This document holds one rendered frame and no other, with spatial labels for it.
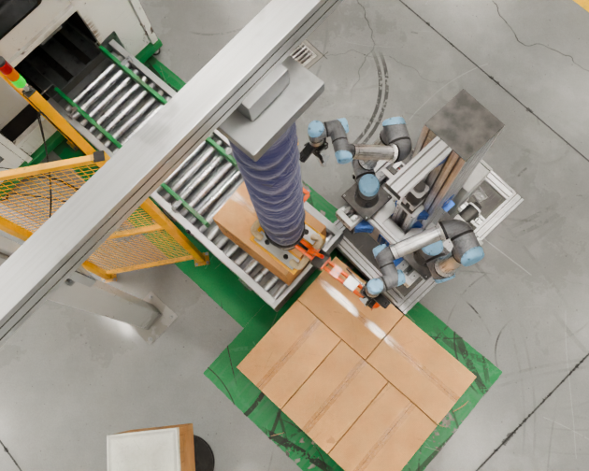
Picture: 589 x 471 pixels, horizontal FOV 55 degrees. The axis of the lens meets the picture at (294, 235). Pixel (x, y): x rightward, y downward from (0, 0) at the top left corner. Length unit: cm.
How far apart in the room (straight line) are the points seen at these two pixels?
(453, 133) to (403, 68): 255
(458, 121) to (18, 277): 187
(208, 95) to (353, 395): 267
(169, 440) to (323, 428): 99
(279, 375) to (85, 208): 255
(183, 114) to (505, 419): 357
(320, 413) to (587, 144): 304
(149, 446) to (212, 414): 104
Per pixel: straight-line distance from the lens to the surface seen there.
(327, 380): 377
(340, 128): 273
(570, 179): 499
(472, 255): 279
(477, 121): 262
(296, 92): 164
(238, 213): 356
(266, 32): 154
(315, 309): 380
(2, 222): 331
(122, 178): 143
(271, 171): 196
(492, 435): 449
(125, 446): 349
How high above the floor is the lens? 431
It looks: 75 degrees down
